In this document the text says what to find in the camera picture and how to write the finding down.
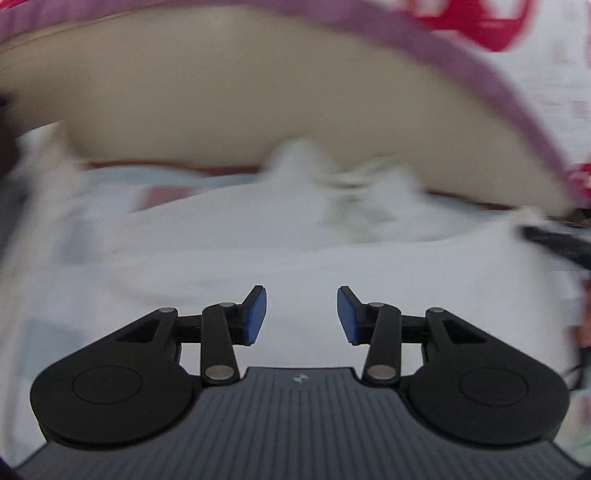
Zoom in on cream waffle knit garment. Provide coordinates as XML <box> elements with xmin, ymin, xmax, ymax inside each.
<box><xmin>1</xmin><ymin>140</ymin><xmax>581</xmax><ymax>463</ymax></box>

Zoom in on light green garment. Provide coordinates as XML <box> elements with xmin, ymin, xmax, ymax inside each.
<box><xmin>557</xmin><ymin>392</ymin><xmax>590</xmax><ymax>465</ymax></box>

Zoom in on bear print quilt purple trim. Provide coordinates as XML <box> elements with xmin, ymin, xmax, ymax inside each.
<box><xmin>1</xmin><ymin>1</ymin><xmax>590</xmax><ymax>207</ymax></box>

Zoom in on beige bed base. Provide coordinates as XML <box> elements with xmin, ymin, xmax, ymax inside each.
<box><xmin>1</xmin><ymin>1</ymin><xmax>578</xmax><ymax>214</ymax></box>

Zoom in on folded dark brown sweater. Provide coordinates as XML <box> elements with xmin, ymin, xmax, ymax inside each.
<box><xmin>0</xmin><ymin>93</ymin><xmax>21</xmax><ymax>179</ymax></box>

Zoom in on black thin cable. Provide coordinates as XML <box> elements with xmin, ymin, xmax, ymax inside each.
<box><xmin>560</xmin><ymin>357</ymin><xmax>591</xmax><ymax>393</ymax></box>

